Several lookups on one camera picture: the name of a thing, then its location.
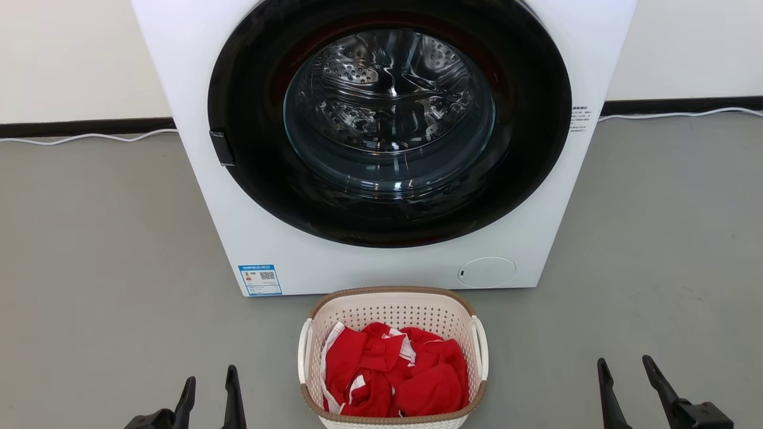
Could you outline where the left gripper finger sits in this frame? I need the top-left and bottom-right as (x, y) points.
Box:
(222, 365), (247, 429)
(173, 377), (196, 429)

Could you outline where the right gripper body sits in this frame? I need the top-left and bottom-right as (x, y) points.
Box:
(677, 402), (734, 429)

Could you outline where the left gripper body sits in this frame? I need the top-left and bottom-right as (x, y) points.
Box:
(124, 408), (176, 429)

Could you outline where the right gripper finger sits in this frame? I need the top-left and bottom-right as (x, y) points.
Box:
(642, 355), (692, 429)
(597, 357), (632, 429)

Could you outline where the white perforated laundry basket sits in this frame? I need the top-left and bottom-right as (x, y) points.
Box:
(297, 287), (489, 429)

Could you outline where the red and white garment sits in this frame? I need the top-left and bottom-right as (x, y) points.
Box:
(320, 322), (470, 418)

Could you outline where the blue energy label sticker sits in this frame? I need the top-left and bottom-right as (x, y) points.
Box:
(238, 265), (283, 297)

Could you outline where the round white filter cover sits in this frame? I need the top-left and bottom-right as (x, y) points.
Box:
(458, 257), (517, 289)

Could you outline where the white front-load washing machine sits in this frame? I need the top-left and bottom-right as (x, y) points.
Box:
(131, 0), (638, 297)

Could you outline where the black baseboard strip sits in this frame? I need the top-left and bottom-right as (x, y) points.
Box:
(601, 96), (763, 117)
(0, 117), (176, 139)

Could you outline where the black round washer door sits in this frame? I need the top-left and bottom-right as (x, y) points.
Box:
(207, 0), (573, 248)

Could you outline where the steel washer drum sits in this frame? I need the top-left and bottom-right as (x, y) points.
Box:
(284, 29), (496, 200)

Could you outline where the black door handle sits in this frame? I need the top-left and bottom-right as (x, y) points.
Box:
(209, 130), (235, 167)

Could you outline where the white floor cable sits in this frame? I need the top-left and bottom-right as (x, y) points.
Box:
(598, 107), (763, 123)
(0, 129), (178, 147)

